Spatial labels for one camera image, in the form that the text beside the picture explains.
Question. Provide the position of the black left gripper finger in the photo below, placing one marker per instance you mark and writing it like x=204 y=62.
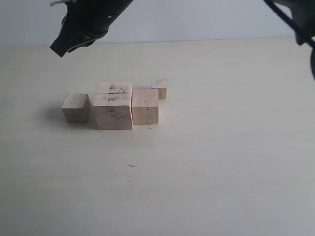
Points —
x=64 y=44
x=75 y=44

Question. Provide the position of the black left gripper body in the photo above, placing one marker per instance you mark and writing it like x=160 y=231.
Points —
x=83 y=21

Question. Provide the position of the medium-small wooden cube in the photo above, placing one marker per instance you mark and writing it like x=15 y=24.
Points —
x=77 y=108

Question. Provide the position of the largest wooden cube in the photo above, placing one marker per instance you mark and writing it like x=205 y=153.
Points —
x=112 y=106

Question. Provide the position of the second-largest wooden cube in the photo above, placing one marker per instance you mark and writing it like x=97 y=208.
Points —
x=145 y=106

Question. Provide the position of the smallest wooden cube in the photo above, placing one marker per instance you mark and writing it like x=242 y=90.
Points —
x=161 y=86

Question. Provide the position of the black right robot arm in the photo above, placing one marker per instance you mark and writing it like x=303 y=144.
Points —
x=299 y=15

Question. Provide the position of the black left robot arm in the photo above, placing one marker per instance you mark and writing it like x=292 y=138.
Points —
x=109 y=10

